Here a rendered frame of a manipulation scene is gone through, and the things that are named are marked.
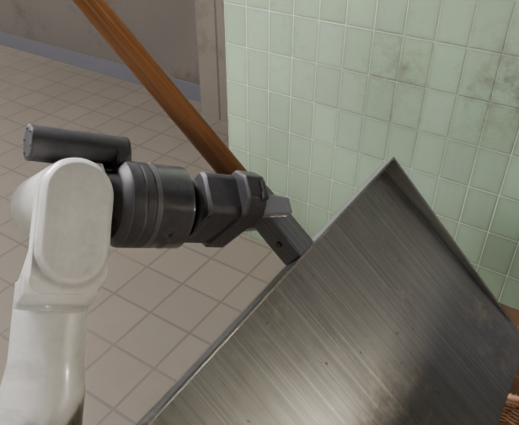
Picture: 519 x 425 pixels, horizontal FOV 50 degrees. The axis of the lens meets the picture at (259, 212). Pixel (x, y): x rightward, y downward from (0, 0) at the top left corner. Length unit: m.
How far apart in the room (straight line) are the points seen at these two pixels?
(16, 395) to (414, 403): 0.46
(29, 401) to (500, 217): 1.71
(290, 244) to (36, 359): 0.30
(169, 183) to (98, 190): 0.08
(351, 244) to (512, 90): 1.15
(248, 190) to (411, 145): 1.44
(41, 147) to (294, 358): 0.34
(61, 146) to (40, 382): 0.21
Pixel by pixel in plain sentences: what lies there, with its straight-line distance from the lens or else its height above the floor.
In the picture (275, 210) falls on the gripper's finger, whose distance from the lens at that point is 0.64.
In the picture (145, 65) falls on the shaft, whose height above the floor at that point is 1.37.
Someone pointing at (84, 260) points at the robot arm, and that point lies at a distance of 0.50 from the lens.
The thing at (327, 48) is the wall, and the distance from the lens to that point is 2.00.
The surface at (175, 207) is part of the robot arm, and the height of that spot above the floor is 1.29.
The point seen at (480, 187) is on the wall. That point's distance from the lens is 1.98.
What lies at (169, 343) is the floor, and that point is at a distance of 2.16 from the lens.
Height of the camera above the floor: 1.60
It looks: 35 degrees down
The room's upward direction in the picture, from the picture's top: straight up
